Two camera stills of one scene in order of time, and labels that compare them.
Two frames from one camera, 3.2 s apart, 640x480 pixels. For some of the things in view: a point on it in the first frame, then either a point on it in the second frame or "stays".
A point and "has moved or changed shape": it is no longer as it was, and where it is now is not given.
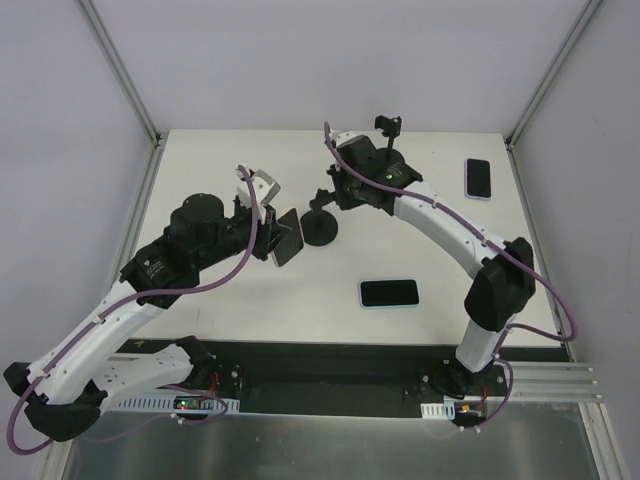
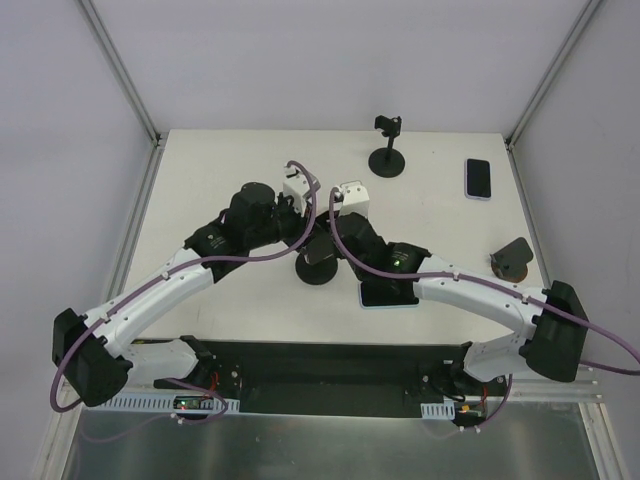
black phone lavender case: [478, 179] stays
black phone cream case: [293, 243] has moved or changed shape
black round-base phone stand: [319, 227] has moved or changed shape
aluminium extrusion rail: [554, 382] stays
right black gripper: [338, 185] to [331, 220]
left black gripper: [270, 233] to [304, 232]
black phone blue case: [400, 293] stays
